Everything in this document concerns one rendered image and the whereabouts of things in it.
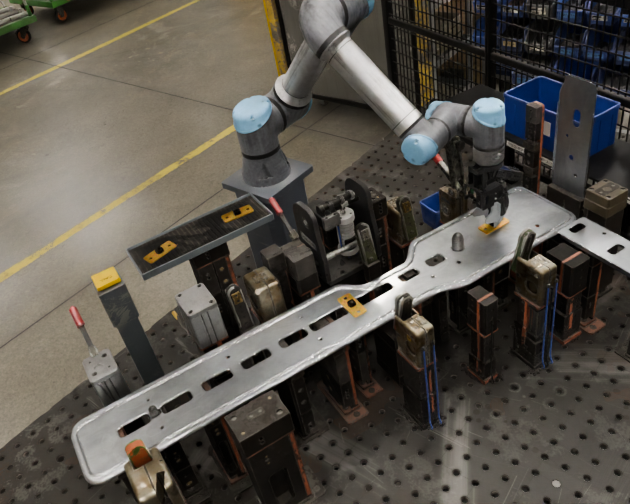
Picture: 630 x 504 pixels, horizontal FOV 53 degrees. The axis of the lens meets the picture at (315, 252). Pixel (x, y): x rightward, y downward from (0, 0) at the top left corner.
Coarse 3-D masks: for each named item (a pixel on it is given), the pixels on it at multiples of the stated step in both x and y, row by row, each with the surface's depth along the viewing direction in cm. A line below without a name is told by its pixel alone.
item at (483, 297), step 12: (480, 288) 157; (468, 300) 158; (480, 300) 154; (492, 300) 153; (468, 312) 160; (480, 312) 155; (492, 312) 155; (468, 324) 163; (480, 324) 158; (492, 324) 156; (480, 336) 162; (492, 336) 159; (480, 348) 164; (492, 348) 165; (480, 360) 168; (492, 360) 167; (468, 372) 174; (480, 372) 171; (492, 372) 170
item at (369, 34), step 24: (288, 0) 419; (408, 0) 359; (288, 24) 432; (360, 24) 391; (288, 48) 445; (360, 48) 403; (384, 48) 392; (408, 48) 379; (336, 72) 428; (384, 72) 403; (408, 72) 390; (312, 96) 456; (336, 96) 443; (360, 96) 430; (408, 96) 401; (432, 96) 390
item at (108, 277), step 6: (108, 270) 159; (114, 270) 159; (96, 276) 158; (102, 276) 157; (108, 276) 157; (114, 276) 157; (96, 282) 156; (102, 282) 156; (108, 282) 155; (114, 282) 156; (102, 288) 155
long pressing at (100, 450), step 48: (528, 192) 183; (432, 240) 173; (480, 240) 170; (336, 288) 164; (432, 288) 159; (240, 336) 156; (288, 336) 154; (336, 336) 151; (192, 384) 146; (240, 384) 144; (96, 432) 140; (144, 432) 138; (192, 432) 137; (96, 480) 131
